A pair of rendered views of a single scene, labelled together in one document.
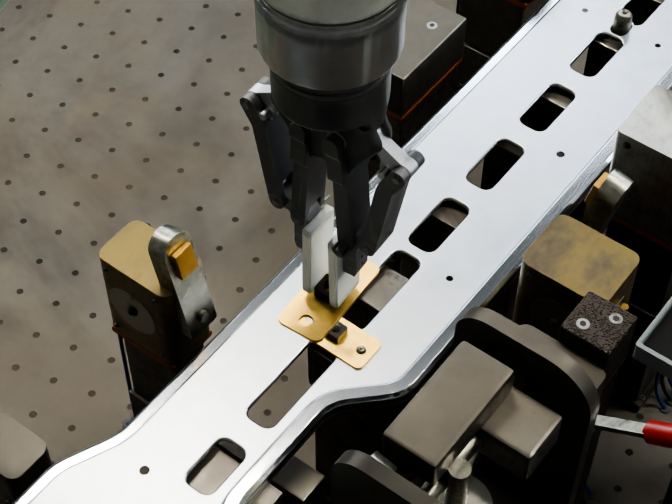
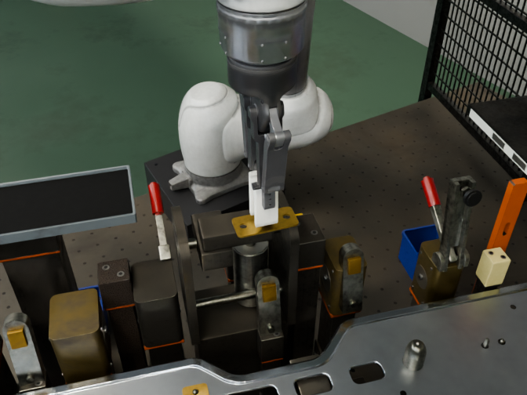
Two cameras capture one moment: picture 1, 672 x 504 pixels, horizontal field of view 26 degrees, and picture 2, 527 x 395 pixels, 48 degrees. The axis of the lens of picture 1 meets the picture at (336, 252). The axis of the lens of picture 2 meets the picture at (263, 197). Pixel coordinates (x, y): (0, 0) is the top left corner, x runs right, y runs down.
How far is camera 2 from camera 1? 1.20 m
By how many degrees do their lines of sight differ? 83
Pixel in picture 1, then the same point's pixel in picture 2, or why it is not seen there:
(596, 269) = (75, 303)
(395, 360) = (184, 376)
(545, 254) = (85, 325)
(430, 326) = (150, 382)
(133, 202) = not seen: outside the picture
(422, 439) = not seen: hidden behind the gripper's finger
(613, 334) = (115, 262)
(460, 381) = (223, 225)
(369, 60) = not seen: hidden behind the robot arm
